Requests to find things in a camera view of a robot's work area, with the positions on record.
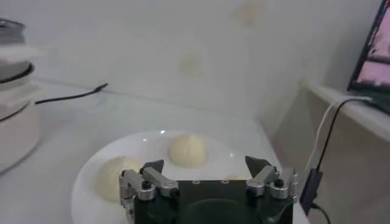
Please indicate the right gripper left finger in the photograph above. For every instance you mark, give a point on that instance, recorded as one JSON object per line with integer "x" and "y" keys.
{"x": 158, "y": 179}

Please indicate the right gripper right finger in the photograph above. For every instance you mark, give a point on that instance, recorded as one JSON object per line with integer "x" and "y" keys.
{"x": 265, "y": 178}

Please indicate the white steamed baozi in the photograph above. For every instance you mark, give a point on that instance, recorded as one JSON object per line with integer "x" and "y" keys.
{"x": 187, "y": 150}
{"x": 111, "y": 178}

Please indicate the white round plate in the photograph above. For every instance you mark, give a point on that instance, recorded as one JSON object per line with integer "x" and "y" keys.
{"x": 146, "y": 147}

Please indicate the cream electric cooker base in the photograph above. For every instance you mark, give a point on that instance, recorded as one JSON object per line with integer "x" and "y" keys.
{"x": 16, "y": 137}

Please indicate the black laptop with pink screen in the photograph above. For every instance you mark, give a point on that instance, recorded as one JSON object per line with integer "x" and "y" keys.
{"x": 374, "y": 61}

